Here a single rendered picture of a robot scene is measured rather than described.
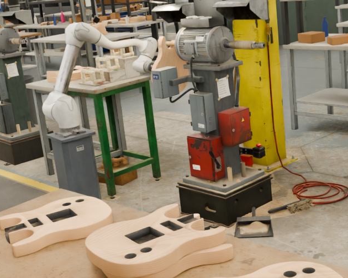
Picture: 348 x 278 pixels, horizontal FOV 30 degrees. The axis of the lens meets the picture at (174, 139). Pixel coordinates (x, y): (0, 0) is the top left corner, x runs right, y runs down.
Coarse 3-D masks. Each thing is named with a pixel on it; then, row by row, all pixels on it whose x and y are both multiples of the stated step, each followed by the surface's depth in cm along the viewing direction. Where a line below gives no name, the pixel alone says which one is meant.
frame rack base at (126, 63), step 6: (120, 60) 537; (126, 60) 535; (132, 60) 539; (120, 66) 540; (126, 66) 536; (132, 66) 540; (126, 72) 537; (132, 72) 541; (138, 72) 545; (126, 78) 538
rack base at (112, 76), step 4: (104, 68) 547; (120, 68) 537; (124, 68) 535; (96, 72) 542; (104, 72) 532; (108, 72) 527; (112, 72) 528; (116, 72) 531; (120, 72) 533; (124, 72) 536; (96, 76) 544; (100, 76) 539; (104, 76) 533; (108, 76) 528; (112, 76) 529; (116, 76) 531; (120, 76) 534; (124, 76) 536; (108, 80) 530; (112, 80) 529; (116, 80) 532; (120, 80) 534
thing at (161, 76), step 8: (152, 72) 448; (160, 72) 442; (168, 72) 447; (176, 72) 452; (152, 80) 450; (160, 80) 444; (168, 80) 448; (160, 88) 446; (168, 88) 449; (176, 88) 454; (192, 88) 449; (160, 96) 448; (168, 96) 450
